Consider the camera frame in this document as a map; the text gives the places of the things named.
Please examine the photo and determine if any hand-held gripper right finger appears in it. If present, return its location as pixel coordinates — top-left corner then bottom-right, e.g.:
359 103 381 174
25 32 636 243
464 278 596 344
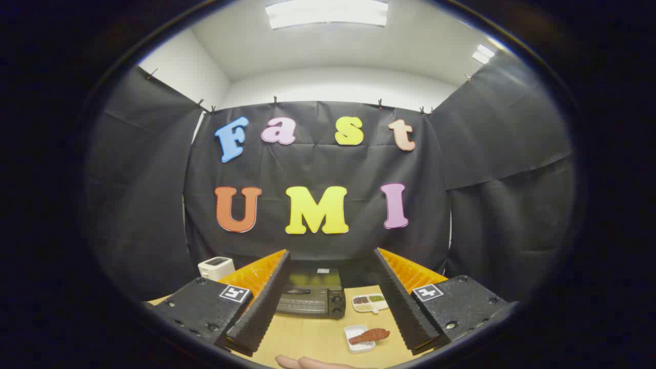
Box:
373 248 513 355

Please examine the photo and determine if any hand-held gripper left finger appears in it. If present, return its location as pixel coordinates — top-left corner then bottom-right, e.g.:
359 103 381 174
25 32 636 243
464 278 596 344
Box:
146 249 292 357

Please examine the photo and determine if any red meat piece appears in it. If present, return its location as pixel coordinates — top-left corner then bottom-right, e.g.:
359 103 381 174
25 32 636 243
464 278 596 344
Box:
348 328 391 345

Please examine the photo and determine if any black toaster oven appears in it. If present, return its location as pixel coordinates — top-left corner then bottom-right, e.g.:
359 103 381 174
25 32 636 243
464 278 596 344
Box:
275 268 346 319

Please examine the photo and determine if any white bread toaster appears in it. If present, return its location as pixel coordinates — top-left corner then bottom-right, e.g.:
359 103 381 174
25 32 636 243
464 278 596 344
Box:
198 257 236 281

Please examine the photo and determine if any white divided snack plate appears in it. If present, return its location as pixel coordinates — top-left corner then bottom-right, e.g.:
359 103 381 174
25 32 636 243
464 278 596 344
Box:
352 294 389 314

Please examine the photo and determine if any white rectangular dish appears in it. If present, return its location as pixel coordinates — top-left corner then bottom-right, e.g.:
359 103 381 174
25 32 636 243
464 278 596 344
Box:
344 324 377 354

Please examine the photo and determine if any small ceiling light panel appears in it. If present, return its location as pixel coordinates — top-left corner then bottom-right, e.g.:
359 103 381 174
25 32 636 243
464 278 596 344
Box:
472 44 496 65

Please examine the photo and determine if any large ceiling light panel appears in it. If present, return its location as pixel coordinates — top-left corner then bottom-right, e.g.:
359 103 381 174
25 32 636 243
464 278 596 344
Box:
265 0 388 30

